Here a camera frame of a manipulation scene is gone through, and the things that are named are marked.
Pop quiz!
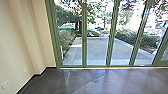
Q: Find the white wall outlet plate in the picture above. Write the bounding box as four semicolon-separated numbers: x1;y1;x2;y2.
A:
0;80;11;91
21;66;28;73

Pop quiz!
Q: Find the green garden bush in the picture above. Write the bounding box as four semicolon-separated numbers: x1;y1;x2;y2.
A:
115;27;162;50
58;29;78;55

